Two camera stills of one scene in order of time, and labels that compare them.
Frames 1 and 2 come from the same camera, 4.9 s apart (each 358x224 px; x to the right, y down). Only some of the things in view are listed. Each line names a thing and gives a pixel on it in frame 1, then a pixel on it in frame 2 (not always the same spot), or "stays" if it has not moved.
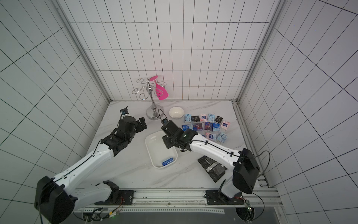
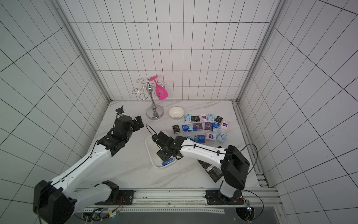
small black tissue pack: (195, 118) stays
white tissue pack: (221, 138) stays
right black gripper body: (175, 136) to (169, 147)
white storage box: (158, 152) stays
